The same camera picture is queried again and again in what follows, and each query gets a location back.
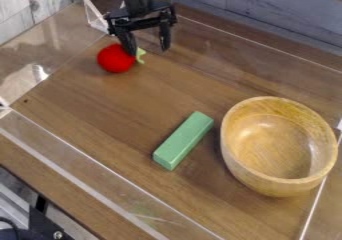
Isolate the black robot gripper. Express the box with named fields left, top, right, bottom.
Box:
left=103, top=0, right=178, bottom=56

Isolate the red plush toy green leaf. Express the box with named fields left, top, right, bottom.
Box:
left=96, top=43, right=147, bottom=73

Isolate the wooden bowl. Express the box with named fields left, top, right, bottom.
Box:
left=221, top=96, right=338, bottom=197

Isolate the green rectangular block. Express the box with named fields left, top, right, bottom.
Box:
left=153, top=111, right=214, bottom=171

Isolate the clear acrylic corner bracket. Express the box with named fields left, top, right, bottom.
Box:
left=83, top=0, right=110, bottom=34

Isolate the clear acrylic enclosure wall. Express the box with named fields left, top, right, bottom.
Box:
left=0, top=4, right=342, bottom=240

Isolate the black clamp with cable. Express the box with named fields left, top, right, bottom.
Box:
left=0, top=207, right=75, bottom=240

